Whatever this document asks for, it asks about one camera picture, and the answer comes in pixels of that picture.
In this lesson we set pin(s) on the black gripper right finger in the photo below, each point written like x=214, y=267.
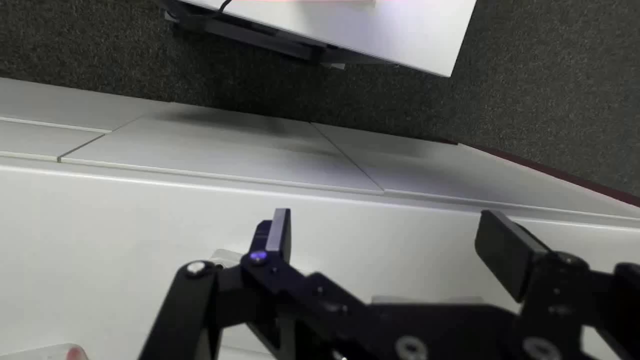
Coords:
x=553, y=284

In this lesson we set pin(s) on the white platform board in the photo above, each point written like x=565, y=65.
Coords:
x=423, y=34

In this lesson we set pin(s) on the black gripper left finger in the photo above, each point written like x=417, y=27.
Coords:
x=310, y=298

